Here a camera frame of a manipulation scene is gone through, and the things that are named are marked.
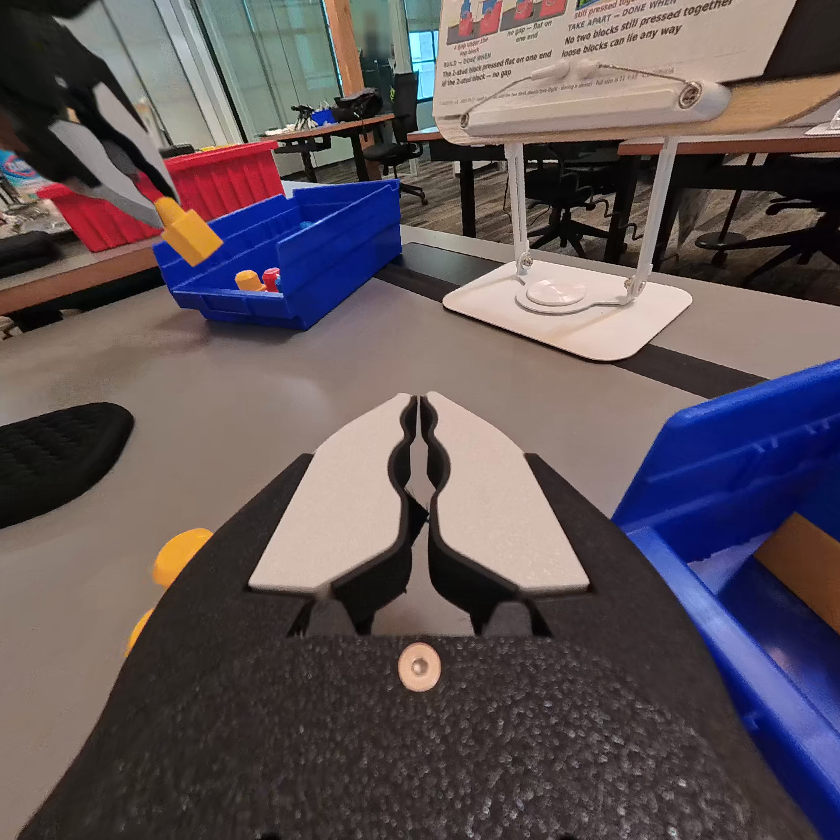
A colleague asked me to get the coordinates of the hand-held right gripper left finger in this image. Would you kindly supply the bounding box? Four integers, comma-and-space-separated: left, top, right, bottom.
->
248, 392, 429, 636

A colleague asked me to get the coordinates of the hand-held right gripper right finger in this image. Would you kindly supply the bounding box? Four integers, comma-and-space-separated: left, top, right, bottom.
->
419, 390, 592, 636

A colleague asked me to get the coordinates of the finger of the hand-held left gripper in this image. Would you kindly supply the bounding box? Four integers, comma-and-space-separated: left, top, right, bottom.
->
92, 79, 181, 204
49, 118, 166, 231

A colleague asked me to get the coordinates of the yellow two-stud mega block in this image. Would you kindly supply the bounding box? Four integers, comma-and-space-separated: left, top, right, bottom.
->
125, 527, 215, 657
753, 512, 840, 634

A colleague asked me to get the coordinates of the blue plastic bin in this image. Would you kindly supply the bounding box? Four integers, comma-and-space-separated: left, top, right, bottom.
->
152, 178, 403, 330
612, 360, 840, 840

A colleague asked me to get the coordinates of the white wipes canister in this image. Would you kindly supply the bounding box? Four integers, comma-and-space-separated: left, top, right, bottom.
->
0, 147, 47, 193

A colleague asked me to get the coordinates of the red plastic bin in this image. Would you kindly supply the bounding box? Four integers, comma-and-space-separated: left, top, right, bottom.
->
38, 140, 284, 253

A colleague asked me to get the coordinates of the black foam pad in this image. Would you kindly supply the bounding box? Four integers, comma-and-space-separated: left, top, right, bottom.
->
0, 231, 63, 280

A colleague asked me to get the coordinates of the cluttered wooden desk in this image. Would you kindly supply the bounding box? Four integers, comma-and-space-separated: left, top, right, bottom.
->
262, 113, 396, 185

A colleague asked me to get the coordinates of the white sign stand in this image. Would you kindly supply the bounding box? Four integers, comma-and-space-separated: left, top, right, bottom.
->
443, 58, 734, 363

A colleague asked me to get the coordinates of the black bag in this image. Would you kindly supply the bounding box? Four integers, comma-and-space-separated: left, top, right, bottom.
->
335, 88, 383, 122

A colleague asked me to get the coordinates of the wooden pillar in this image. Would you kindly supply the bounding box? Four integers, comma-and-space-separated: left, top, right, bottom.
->
325, 0, 382, 181

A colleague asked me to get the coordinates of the black office chair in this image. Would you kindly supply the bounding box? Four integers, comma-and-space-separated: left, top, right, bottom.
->
363, 71, 429, 204
525, 147, 641, 260
696, 193, 840, 290

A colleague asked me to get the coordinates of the black wrist rest pad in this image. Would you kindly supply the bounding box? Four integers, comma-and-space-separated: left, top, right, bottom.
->
0, 402, 135, 529

